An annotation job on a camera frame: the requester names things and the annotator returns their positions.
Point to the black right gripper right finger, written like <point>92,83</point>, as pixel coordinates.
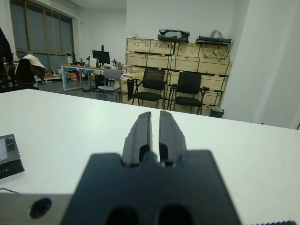
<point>171,136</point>

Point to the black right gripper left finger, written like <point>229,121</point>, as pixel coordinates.
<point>137,136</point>

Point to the black printed box lid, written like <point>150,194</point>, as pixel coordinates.
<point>9,164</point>

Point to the black trash bin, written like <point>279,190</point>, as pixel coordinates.
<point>216,112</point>

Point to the black mesh chair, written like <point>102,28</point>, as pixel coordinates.
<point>188,82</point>
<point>153,77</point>

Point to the black computer tower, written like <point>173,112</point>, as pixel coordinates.
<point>99,82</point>

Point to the grey chair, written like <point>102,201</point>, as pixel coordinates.
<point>112,74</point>

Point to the orange bag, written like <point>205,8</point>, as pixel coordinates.
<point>74,77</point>

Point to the black computer monitor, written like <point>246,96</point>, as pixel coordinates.
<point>100,57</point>

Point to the white desk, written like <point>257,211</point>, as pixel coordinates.
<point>77,66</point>

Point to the open wooden crate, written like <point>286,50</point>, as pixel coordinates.
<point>214,55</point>

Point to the black case with window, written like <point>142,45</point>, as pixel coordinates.
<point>164,37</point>

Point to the long black case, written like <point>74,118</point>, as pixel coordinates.
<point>213,40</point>

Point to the beige jacket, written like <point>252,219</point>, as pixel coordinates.
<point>35,62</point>

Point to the black office chair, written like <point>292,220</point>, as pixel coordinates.
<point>24,70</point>

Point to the brown framed window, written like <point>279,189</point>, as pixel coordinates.
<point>35,28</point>

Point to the dark hanging coat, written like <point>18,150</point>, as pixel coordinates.
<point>4,51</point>

